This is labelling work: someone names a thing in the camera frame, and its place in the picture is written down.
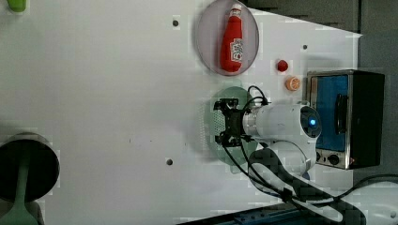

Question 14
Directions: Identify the lime green object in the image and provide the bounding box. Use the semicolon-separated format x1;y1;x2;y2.
7;0;27;13

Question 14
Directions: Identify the small red strawberry toy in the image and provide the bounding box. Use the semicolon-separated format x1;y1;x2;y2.
277;60;288;72

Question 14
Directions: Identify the grey round plate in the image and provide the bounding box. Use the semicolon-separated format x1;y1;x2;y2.
195;0;259;76

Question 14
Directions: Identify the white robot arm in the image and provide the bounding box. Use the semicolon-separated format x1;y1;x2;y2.
213;98;397;225

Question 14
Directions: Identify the black metal pot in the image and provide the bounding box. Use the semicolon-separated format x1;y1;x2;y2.
0;132;60;203

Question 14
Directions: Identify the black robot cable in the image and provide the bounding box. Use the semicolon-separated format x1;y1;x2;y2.
222;84;398;207

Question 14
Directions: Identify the green spatula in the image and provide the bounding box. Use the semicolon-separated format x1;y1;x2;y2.
1;156;38;225

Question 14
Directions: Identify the green plastic strainer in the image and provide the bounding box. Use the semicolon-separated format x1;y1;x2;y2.
202;86;263;174

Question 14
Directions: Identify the orange slice toy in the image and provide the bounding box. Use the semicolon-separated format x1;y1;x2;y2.
284;76;300;91

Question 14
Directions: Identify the black toaster oven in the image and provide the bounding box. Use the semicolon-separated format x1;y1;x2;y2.
306;69;385;170

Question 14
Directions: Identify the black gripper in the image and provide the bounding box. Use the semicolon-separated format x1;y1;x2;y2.
213;98;251;147

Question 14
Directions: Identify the red ketchup bottle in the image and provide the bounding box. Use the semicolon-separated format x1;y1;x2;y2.
220;4;243;72

